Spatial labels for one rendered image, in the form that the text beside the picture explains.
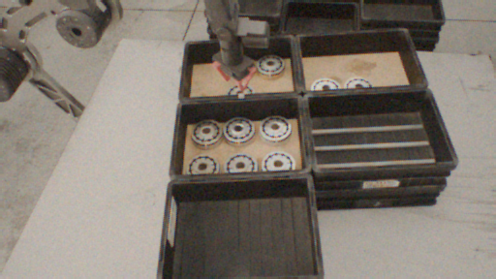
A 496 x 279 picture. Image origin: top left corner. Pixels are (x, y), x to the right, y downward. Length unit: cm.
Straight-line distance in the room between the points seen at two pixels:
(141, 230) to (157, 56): 84
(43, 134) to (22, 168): 25
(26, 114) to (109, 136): 141
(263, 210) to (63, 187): 73
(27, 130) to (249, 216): 197
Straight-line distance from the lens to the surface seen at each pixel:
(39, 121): 297
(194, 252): 121
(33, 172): 271
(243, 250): 120
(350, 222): 139
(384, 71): 164
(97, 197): 155
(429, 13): 256
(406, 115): 151
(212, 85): 158
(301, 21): 259
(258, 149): 137
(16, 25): 175
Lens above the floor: 192
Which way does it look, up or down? 51 degrees down
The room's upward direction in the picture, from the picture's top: 8 degrees counter-clockwise
